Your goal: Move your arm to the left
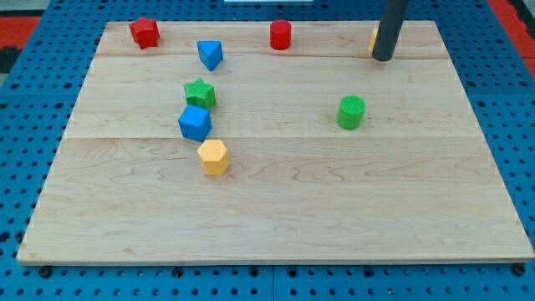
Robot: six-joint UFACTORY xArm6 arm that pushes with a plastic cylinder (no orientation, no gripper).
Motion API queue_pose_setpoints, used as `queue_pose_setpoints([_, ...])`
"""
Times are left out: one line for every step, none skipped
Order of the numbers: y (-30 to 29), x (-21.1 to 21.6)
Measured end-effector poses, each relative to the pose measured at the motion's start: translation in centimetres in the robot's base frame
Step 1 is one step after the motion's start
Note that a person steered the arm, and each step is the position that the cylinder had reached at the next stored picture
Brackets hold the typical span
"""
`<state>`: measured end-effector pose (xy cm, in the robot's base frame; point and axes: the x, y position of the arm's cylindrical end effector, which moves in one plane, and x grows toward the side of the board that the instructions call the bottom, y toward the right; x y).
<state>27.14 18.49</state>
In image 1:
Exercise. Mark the yellow block behind rod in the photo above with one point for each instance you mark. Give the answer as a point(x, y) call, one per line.
point(372, 41)

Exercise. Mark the blue triangular prism block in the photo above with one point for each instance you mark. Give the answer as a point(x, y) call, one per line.
point(210, 53)

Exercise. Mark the yellow hexagon block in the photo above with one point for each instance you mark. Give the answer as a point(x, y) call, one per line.
point(214, 157)

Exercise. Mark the red star block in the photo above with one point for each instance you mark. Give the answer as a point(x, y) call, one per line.
point(145, 32)

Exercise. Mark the green cylinder block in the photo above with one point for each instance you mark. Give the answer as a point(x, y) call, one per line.
point(351, 111)

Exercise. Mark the light wooden board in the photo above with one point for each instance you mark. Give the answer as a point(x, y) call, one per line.
point(415, 183)

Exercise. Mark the red cylinder block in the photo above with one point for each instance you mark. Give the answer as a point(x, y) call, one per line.
point(280, 34)

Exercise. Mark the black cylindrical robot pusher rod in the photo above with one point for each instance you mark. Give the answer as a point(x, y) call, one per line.
point(389, 29)

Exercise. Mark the blue cube block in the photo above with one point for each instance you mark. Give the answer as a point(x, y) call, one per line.
point(195, 123)

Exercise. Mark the green star block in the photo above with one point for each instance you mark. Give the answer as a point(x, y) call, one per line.
point(200, 93)

